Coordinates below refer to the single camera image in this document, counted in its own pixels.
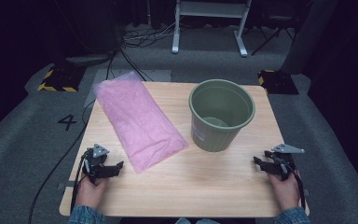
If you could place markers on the green plastic bin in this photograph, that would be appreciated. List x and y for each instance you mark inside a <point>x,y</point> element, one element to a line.
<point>213,137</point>

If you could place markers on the person's legs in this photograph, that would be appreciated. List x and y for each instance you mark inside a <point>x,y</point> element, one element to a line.
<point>195,221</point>

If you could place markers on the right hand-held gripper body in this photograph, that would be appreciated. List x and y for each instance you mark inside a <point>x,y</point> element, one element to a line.
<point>284,166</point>

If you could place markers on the white metal stand frame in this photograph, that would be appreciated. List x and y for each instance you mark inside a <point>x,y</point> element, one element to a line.
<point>209,9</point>

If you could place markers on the dark folding stand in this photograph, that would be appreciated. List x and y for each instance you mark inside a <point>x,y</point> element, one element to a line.
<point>272,34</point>

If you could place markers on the black yellow striped base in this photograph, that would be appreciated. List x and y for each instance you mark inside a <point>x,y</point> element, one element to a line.
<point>62,77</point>
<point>278,82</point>

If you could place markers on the person's right hand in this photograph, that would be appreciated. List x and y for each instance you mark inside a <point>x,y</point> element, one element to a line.
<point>287,194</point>

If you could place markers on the grey table bracket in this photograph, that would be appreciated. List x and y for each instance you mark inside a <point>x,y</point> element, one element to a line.
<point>63,185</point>

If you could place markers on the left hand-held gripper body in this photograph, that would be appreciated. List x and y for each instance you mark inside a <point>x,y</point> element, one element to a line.
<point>94,160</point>

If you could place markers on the person's left hand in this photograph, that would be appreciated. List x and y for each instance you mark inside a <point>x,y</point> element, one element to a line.
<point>90,193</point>

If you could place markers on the grey upright column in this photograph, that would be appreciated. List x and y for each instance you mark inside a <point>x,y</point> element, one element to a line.
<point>307,37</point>

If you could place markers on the pink plastic bag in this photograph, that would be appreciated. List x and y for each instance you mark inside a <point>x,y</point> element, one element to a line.
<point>138,119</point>

